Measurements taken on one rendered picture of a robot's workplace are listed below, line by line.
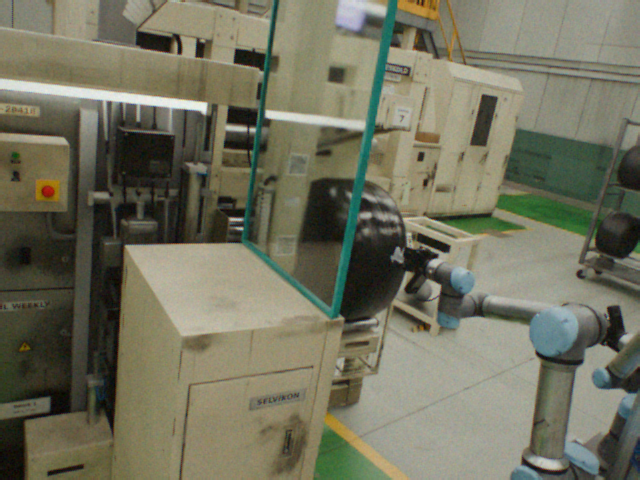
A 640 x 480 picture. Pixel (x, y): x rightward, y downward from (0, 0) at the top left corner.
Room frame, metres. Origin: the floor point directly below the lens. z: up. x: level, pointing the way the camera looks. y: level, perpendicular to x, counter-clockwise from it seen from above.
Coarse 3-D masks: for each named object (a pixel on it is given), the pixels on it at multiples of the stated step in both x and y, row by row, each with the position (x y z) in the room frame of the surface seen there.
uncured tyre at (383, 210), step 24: (384, 192) 2.03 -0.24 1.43; (360, 216) 1.85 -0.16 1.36; (384, 216) 1.91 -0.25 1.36; (360, 240) 1.81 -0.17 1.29; (384, 240) 1.85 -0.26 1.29; (360, 264) 1.79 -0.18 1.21; (384, 264) 1.83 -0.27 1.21; (360, 288) 1.79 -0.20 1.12; (384, 288) 1.85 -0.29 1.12; (360, 312) 1.87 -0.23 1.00
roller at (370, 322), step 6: (360, 318) 1.98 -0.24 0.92; (366, 318) 1.99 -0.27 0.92; (372, 318) 2.01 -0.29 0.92; (348, 324) 1.93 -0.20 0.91; (354, 324) 1.94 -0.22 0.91; (360, 324) 1.96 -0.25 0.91; (366, 324) 1.97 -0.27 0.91; (372, 324) 1.99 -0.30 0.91; (378, 324) 2.00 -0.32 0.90; (348, 330) 1.93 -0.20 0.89; (354, 330) 1.95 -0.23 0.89
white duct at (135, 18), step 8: (128, 0) 1.78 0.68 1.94; (136, 0) 1.79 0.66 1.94; (144, 0) 1.81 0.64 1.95; (152, 0) 1.83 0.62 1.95; (160, 0) 1.86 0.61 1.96; (128, 8) 1.78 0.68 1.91; (136, 8) 1.80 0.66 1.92; (144, 8) 1.82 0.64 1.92; (152, 8) 1.85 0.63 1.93; (128, 16) 1.78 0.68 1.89; (136, 16) 1.81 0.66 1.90; (144, 16) 1.84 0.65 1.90
